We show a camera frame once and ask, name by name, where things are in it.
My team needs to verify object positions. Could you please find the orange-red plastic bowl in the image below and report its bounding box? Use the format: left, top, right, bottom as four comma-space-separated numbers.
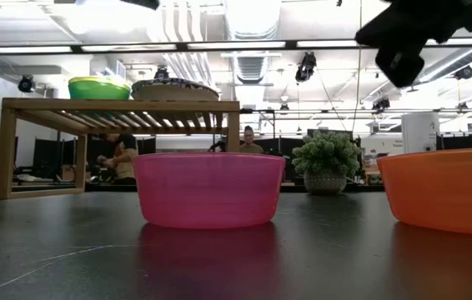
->
376, 147, 472, 238

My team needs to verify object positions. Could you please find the person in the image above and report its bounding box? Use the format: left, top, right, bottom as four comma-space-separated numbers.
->
96, 132, 139, 187
239, 124, 265, 155

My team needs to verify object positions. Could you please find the pink plastic bowl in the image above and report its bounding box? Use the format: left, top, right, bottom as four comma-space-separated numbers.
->
132, 152, 286, 230

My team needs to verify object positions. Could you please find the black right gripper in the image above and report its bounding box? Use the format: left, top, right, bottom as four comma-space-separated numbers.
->
354, 0, 472, 88

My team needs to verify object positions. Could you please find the green plastic bowl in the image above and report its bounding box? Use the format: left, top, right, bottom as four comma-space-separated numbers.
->
68, 76, 132, 101

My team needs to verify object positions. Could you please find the white appliance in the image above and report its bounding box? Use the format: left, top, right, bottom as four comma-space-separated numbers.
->
401, 112, 442, 154

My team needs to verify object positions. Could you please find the wooden slatted shelf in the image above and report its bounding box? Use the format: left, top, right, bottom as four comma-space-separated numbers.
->
0, 97, 241, 201

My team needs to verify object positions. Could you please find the green potted succulent plant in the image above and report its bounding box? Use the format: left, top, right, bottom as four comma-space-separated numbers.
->
291, 130, 363, 197

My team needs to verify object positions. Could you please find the black ceiling spotlight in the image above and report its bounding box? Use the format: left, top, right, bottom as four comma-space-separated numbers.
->
453, 65, 472, 82
294, 51, 318, 83
17, 74, 38, 94
371, 96, 392, 112

